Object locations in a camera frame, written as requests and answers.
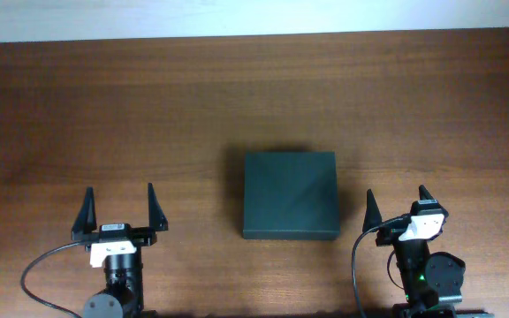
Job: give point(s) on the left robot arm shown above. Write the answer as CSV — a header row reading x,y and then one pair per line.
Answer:
x,y
123,295

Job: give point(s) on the black storage box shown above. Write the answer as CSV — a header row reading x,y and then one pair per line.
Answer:
x,y
291,196

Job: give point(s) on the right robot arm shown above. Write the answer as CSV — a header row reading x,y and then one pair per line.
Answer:
x,y
431,281

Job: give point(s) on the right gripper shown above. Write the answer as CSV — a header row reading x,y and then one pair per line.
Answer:
x,y
373,215

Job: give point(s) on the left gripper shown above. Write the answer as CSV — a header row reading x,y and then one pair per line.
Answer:
x,y
145,237

